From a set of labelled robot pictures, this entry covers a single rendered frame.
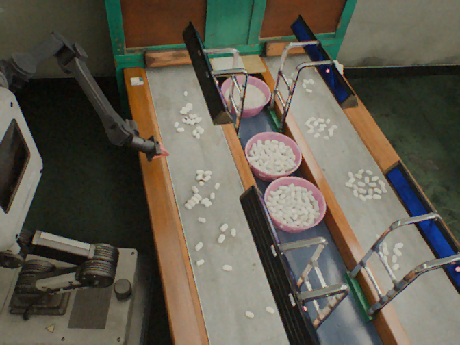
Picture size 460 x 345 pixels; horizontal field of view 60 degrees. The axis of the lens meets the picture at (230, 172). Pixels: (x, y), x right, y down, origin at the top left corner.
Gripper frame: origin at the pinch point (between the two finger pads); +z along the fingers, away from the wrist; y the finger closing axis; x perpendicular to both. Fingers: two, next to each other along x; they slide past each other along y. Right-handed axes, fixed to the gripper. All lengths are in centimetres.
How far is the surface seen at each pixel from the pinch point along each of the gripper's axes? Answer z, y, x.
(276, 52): 59, 65, -46
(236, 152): 28.7, 0.0, -15.7
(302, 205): 46, -33, -27
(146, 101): 2.1, 41.5, 7.1
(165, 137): 7.5, 17.6, 5.4
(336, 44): 93, 70, -71
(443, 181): 208, 6, -65
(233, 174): 27.1, -10.4, -11.3
